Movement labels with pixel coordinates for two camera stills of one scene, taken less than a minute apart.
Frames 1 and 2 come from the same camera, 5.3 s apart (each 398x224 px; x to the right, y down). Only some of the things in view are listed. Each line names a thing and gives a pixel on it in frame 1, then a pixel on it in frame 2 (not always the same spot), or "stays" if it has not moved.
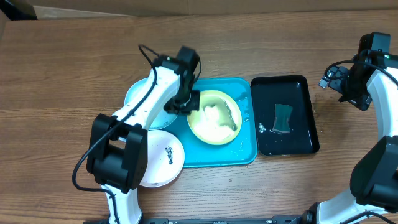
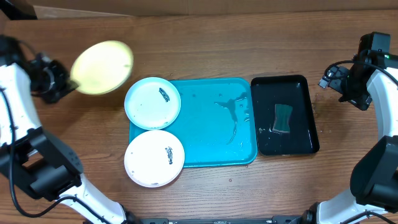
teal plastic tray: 241,149 stays
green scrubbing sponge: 282,113 stays
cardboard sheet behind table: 66,9 stays
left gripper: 194,104 → 68,85
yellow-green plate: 219,119 → 101,66
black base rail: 280,219 stays
